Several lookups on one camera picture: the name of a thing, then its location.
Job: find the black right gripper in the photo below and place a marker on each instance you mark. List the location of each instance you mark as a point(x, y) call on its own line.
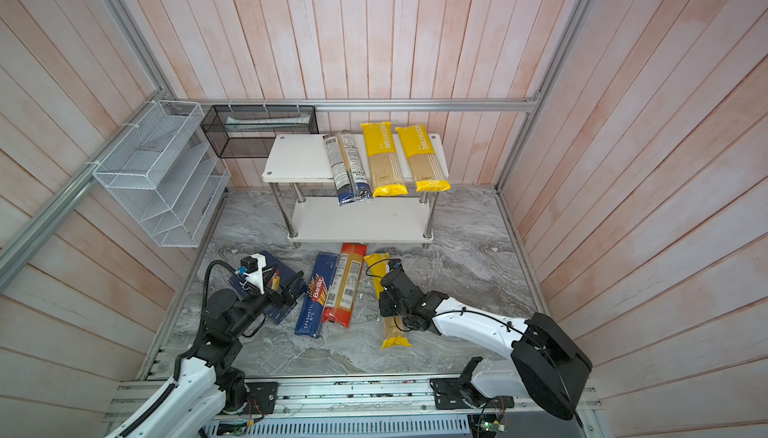
point(384, 302)

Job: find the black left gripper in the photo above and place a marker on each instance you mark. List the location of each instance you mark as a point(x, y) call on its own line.
point(287, 297)

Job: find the blue Barilla rigatoni box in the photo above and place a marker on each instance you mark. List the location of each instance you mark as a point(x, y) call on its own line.
point(277, 277)

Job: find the yellow Pastatime spaghetti bag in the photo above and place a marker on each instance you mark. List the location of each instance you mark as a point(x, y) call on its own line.
point(386, 174)
point(378, 265)
point(423, 161)

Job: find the blue Barilla spaghetti bag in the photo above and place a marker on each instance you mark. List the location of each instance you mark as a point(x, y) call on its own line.
point(310, 319)

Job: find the red spaghetti bag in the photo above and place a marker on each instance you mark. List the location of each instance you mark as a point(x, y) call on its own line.
point(341, 296)

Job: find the clear blue-ended spaghetti bag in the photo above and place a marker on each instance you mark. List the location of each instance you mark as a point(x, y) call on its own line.
point(349, 177)

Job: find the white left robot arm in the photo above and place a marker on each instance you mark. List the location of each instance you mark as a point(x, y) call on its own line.
point(204, 383)

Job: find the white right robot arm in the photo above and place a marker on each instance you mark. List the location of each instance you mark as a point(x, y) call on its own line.
point(535, 358)

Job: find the white two-tier shelf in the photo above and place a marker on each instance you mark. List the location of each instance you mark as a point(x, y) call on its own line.
point(299, 174)

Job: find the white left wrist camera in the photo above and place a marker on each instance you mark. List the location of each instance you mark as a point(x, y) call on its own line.
point(251, 273)

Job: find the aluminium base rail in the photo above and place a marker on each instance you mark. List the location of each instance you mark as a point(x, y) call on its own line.
point(389, 405)

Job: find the black mesh wall basket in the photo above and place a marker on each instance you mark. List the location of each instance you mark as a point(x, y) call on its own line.
point(250, 131)

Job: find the white wire mesh organizer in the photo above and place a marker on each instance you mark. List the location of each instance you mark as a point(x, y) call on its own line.
point(170, 185)

